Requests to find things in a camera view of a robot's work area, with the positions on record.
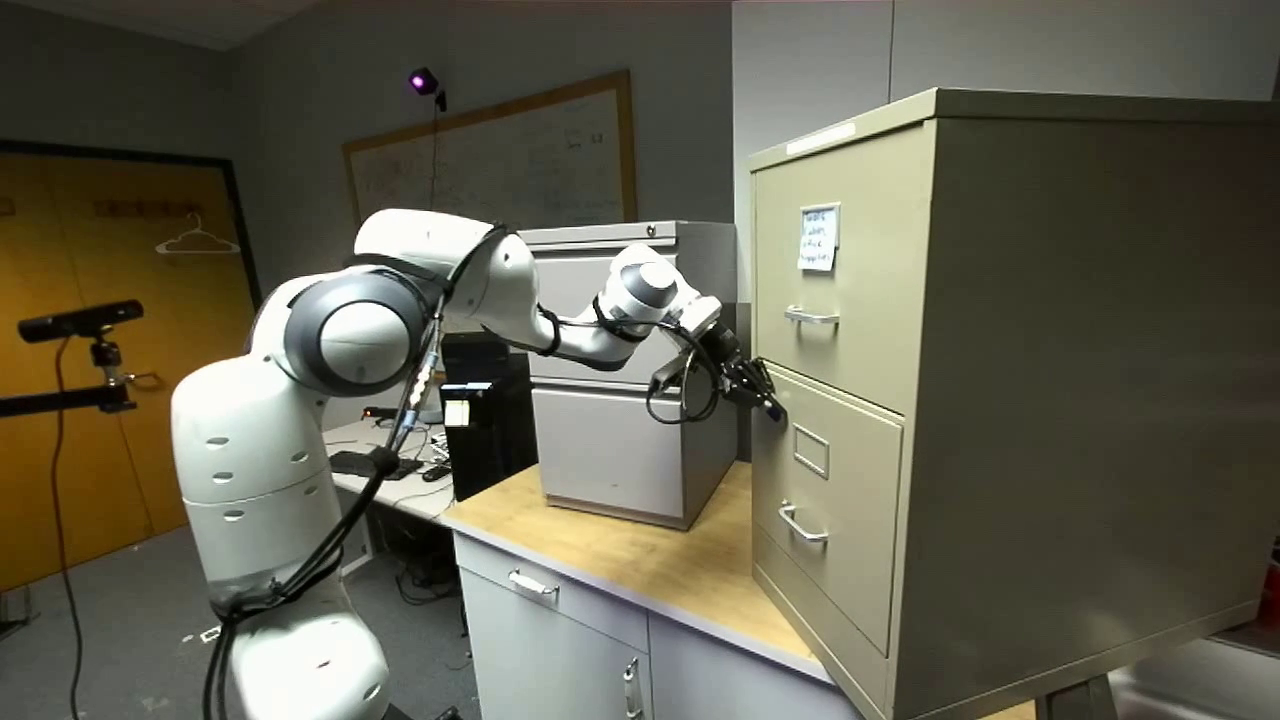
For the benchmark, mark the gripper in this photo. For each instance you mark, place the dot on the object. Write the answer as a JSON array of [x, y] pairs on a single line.
[[724, 354]]

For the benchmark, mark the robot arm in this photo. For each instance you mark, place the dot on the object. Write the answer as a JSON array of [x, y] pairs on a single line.
[[250, 450]]

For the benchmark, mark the beige drawer with paper note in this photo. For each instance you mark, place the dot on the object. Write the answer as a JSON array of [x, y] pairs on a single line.
[[860, 300]]

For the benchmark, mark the beige drawer with label holder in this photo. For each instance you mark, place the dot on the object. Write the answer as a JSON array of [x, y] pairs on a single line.
[[850, 540]]

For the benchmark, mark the grey cabinet drawer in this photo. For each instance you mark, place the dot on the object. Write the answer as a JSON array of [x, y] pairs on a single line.
[[600, 450], [575, 270]]

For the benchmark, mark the grey counter drawer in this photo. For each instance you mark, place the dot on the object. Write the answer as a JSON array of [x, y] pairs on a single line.
[[590, 600]]

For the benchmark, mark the white paper note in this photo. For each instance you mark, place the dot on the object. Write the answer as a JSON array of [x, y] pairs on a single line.
[[818, 238]]

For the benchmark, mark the grey filing cabinet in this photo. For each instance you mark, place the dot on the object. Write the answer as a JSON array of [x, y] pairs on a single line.
[[620, 460]]

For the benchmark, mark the black computer tower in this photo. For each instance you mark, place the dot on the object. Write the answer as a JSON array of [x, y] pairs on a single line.
[[495, 440]]

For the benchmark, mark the grey counter door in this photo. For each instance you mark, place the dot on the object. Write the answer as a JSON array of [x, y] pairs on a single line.
[[730, 680], [540, 670]]

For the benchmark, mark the beige filing cabinet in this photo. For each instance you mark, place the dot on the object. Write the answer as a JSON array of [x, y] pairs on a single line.
[[1080, 400]]

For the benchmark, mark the wood framed whiteboard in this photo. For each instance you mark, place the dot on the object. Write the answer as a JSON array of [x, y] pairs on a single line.
[[520, 165]]

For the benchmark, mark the white desk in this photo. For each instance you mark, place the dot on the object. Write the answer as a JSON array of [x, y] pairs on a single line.
[[410, 495]]

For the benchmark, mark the black keyboard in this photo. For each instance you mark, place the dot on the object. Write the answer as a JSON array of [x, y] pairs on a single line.
[[350, 463]]

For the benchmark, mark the white coat hanger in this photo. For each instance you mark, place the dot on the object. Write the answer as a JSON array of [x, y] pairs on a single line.
[[197, 242]]

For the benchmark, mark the yellow door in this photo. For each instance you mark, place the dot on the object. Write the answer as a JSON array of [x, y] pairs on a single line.
[[90, 420]]

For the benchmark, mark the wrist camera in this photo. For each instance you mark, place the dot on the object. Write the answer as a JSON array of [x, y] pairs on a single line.
[[672, 370]]

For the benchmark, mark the camera on mount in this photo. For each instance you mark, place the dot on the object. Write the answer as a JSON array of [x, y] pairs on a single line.
[[424, 82], [80, 322]]

